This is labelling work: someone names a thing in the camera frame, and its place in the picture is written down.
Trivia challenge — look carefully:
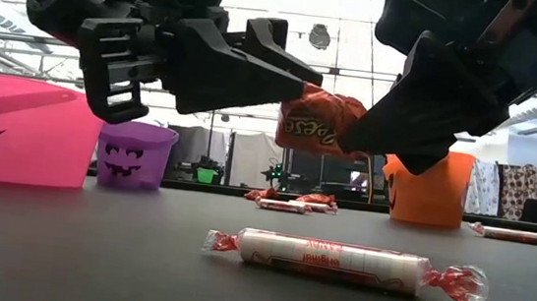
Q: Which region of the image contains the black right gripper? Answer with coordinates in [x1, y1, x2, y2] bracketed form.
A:
[336, 0, 537, 172]

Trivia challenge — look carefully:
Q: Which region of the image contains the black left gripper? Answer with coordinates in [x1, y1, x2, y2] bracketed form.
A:
[13, 0, 314, 144]

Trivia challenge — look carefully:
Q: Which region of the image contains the pink plastic halloween bucket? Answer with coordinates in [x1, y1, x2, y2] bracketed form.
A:
[0, 74, 111, 193]

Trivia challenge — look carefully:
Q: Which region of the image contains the orange plastic halloween bucket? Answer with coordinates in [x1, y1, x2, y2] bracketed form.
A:
[378, 145, 477, 231]

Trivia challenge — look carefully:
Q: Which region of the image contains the purple plastic halloween bucket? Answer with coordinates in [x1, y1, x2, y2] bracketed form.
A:
[93, 117, 181, 195]

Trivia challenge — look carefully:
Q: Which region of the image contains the white hanging cloth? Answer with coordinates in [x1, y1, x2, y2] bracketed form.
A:
[464, 158, 504, 218]

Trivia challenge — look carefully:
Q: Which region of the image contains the grey curtain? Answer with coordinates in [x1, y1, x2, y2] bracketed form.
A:
[162, 123, 232, 187]

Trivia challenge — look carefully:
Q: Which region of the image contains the pale curtain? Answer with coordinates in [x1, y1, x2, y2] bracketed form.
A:
[227, 130, 286, 191]

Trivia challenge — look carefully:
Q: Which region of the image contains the patterned hanging cloth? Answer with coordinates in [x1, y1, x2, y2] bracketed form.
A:
[496, 162, 537, 222]

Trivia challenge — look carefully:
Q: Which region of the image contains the green bucket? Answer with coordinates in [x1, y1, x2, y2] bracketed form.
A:
[195, 166, 217, 185]

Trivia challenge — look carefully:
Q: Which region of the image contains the black partition panel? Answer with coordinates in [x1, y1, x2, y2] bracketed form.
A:
[288, 145, 388, 195]

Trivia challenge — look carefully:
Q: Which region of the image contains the black ceiling cable reel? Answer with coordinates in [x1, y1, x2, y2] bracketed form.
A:
[306, 22, 334, 53]

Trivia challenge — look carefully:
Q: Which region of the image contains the black metal frame rig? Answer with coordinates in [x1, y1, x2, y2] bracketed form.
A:
[203, 109, 293, 193]

